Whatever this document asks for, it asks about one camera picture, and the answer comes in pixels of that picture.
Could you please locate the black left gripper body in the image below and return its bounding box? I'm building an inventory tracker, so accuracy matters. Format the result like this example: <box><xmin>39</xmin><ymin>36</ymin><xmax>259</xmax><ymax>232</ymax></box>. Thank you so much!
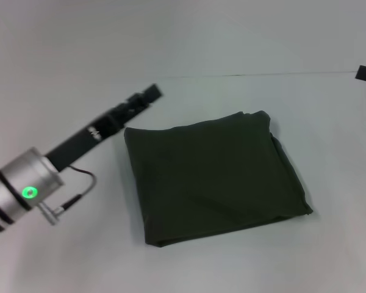
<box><xmin>45</xmin><ymin>106</ymin><xmax>132</xmax><ymax>172</ymax></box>

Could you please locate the dark green t-shirt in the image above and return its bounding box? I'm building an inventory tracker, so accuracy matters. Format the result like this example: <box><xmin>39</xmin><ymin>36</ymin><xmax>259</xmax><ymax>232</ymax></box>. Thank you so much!
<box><xmin>123</xmin><ymin>110</ymin><xmax>314</xmax><ymax>248</ymax></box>

